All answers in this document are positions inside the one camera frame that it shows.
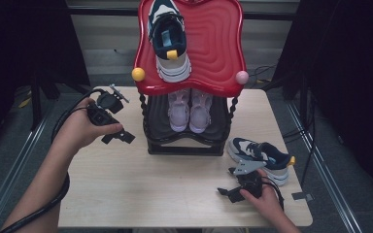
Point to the black curtain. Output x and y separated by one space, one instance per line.
353 64
19 39

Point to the metal floor rail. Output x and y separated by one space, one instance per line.
13 174
323 171

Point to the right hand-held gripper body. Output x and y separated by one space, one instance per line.
249 166

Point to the person's right hand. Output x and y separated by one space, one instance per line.
267 200

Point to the purple star sandal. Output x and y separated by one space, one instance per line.
200 113
178 113

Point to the black stand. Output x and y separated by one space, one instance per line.
35 106

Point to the person's left hand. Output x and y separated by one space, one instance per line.
77 129

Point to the red and black shoe rack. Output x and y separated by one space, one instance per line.
213 48

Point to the yellow tape piece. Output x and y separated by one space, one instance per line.
25 102

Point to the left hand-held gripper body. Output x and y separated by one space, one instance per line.
110 102

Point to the navy white sneaker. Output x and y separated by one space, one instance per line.
272 158
168 35

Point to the gray tape piece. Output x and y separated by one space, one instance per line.
302 196

